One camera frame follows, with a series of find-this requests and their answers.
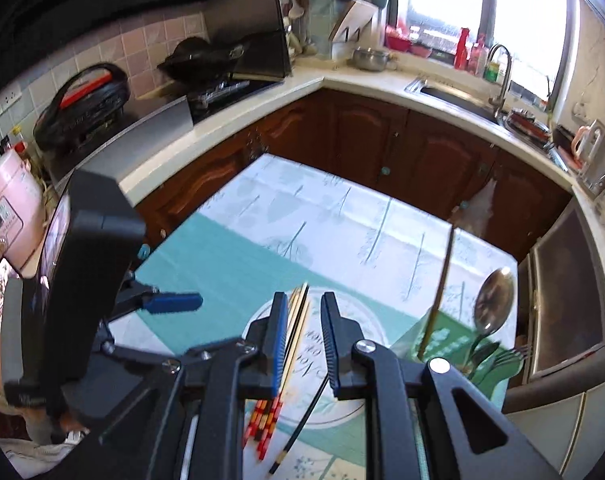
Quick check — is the bamboo chopstick red end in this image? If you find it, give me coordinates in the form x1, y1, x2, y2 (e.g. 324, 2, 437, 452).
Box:
244, 283, 310, 460
257, 285, 310, 462

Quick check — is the steel pot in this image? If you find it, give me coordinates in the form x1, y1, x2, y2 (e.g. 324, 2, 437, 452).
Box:
350, 47, 398, 73

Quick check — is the black chopstick gold band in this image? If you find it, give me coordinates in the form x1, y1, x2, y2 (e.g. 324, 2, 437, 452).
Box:
268, 375, 330, 476

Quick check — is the steel fork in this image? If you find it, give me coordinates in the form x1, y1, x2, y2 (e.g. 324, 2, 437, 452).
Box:
467, 346, 533, 384

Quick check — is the kitchen faucet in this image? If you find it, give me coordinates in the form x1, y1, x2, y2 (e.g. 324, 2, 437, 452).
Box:
485, 44, 513, 117

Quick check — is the red bottle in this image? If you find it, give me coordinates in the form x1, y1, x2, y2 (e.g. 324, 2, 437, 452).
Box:
453, 27, 470, 70

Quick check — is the brown wooden chopstick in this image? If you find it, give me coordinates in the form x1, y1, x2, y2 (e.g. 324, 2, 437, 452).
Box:
417, 224, 455, 361

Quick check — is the black wok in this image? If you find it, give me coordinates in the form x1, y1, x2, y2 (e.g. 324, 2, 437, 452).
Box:
157, 36, 247, 87

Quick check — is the leaf patterned teal tablecloth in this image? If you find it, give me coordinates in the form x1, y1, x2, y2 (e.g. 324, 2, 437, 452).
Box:
107, 153, 519, 480

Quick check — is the steel spoon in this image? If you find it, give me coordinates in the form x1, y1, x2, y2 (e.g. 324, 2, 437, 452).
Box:
463, 266, 516, 367

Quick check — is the pink rice cooker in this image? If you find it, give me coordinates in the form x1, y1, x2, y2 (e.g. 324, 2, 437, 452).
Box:
0, 150, 45, 270

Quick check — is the white electric kettle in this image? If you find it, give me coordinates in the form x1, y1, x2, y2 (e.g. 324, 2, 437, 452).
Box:
572, 119, 605, 179

